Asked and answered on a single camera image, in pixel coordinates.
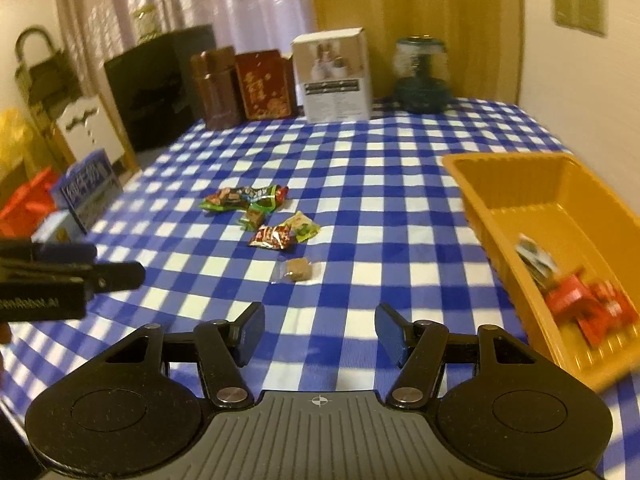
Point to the pink sheer curtain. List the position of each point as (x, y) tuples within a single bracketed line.
[(94, 31)]

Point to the yellow green snack packet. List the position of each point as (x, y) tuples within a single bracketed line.
[(301, 227)]

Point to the double wall socket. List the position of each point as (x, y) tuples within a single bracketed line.
[(589, 16)]

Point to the black appliance cabinet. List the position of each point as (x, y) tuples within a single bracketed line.
[(153, 87)]

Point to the person's hand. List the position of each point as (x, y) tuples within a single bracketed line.
[(5, 339)]

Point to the brown metal canister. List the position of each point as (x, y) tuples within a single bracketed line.
[(218, 87)]

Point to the orange plastic tray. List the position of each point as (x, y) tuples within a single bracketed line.
[(566, 249)]

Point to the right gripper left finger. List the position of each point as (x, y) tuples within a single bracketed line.
[(223, 348)]

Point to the red snack pack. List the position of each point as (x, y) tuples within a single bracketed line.
[(610, 310), (569, 298)]

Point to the small green candy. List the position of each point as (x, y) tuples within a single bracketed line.
[(252, 219)]

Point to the red gift bag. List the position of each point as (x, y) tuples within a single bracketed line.
[(29, 205)]

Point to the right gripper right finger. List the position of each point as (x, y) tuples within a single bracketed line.
[(417, 349)]

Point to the glass jar with green base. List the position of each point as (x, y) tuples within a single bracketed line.
[(420, 65)]

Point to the blue white checkered tablecloth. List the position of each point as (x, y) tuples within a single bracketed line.
[(117, 394)]

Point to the small decorated jar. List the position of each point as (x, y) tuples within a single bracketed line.
[(146, 23)]

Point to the white chair back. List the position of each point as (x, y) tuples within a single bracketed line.
[(84, 127)]

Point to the red chinese gift tin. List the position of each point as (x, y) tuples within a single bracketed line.
[(267, 84)]

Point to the white product box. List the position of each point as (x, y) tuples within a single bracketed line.
[(333, 74)]

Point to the blue milk carton box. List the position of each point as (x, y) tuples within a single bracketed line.
[(87, 189)]

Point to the clear brown candy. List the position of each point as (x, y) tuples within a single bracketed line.
[(292, 270)]

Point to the dark red snack packet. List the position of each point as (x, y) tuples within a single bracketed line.
[(278, 238)]

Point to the light blue carton box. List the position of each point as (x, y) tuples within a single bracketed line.
[(59, 226)]

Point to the clear sesame bar packet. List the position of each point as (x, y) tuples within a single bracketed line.
[(539, 263)]

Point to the green black sausage snack pack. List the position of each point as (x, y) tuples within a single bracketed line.
[(227, 199)]

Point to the small red candy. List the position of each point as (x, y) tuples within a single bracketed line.
[(282, 193)]

